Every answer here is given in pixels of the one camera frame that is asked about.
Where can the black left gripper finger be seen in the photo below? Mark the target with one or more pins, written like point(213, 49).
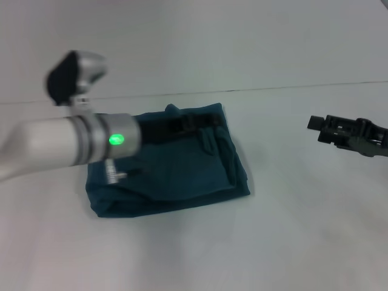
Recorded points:
point(203, 119)

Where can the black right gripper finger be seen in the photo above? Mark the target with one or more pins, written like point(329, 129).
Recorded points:
point(330, 128)

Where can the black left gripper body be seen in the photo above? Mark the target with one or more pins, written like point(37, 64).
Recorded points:
point(163, 128)

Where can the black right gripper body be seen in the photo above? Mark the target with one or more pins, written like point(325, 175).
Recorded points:
point(371, 141)

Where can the teal t-shirt with FREE print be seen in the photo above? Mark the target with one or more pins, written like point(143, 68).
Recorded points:
point(169, 169)

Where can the silver camera mount bracket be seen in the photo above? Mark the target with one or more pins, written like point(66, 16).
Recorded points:
point(82, 106)

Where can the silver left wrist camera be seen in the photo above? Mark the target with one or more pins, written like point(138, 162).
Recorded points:
point(75, 75)

